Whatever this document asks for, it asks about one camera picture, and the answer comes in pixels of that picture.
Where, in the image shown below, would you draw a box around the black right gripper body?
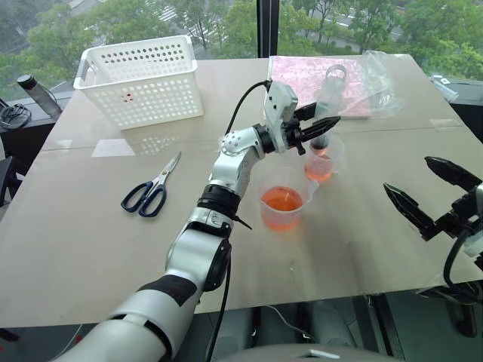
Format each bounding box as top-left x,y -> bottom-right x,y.
435,184 -> 483,238

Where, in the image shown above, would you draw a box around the black window frame post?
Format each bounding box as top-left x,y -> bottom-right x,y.
257,0 -> 280,60

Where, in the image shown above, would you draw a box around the blue handled scissors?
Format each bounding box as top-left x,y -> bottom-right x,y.
120,151 -> 183,219

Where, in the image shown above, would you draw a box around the black table leg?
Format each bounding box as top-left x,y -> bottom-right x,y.
371,293 -> 407,362

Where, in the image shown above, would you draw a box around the large clear cup red liquid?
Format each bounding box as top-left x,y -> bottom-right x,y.
259,165 -> 318,232

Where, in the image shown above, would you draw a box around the black cable bundle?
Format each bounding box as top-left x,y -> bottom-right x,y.
0,103 -> 32,127

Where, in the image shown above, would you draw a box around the grey robot torso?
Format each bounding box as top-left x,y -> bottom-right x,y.
217,343 -> 394,362

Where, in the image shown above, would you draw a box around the clear syringe packaging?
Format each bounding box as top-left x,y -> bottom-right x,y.
429,74 -> 463,102

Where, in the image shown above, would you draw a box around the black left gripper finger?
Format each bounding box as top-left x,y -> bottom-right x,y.
293,101 -> 318,121
300,115 -> 342,143

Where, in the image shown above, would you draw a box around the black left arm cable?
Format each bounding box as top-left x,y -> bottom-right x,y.
203,79 -> 272,357

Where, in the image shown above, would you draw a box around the dark side table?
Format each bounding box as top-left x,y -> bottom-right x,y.
0,90 -> 73,209

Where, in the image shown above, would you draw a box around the small clear cup red liquid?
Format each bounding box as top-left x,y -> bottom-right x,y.
303,135 -> 346,185

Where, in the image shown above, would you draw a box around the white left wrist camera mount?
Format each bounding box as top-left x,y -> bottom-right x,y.
263,80 -> 299,154

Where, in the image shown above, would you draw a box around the clear plastic bag pink sheet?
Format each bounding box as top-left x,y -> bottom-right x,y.
268,55 -> 373,120

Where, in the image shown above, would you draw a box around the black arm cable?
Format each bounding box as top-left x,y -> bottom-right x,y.
442,229 -> 483,302
203,79 -> 272,357

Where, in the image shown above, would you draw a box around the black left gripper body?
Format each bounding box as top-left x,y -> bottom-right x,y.
285,116 -> 308,157

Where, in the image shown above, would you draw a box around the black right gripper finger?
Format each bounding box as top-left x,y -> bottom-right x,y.
383,182 -> 439,241
424,156 -> 483,192

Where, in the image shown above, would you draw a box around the dark bottle with black cap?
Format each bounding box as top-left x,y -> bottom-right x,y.
16,74 -> 63,119

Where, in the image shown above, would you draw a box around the thin white cable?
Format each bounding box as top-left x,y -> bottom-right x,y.
269,304 -> 318,345

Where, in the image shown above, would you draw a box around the white perforated plastic basket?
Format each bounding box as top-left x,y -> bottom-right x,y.
73,35 -> 205,131

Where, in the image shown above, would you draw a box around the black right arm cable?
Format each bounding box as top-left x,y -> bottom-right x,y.
442,229 -> 483,302

